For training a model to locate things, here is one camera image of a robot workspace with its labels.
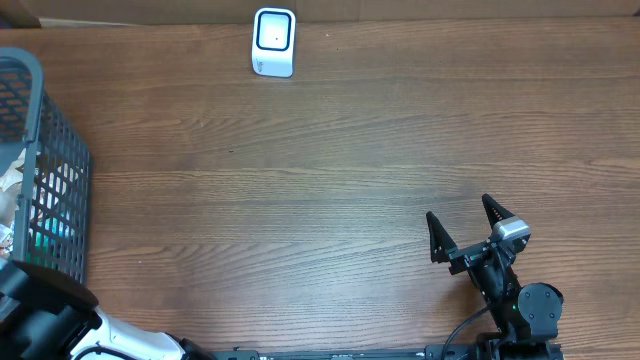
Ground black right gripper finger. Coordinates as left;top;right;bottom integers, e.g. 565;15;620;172
482;193;515;230
426;211;458;263

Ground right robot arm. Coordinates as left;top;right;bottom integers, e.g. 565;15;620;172
424;194;564;360

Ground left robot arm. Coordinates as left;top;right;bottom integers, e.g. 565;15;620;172
1;260;215;360

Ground white barcode scanner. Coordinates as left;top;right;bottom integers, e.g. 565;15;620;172
251;7;297;78

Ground grey plastic mesh basket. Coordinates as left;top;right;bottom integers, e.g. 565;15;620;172
1;47;92;282

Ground snack packets in basket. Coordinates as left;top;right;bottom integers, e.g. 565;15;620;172
1;149;79;258

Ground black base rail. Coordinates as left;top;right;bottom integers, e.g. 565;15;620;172
209;342;566;360

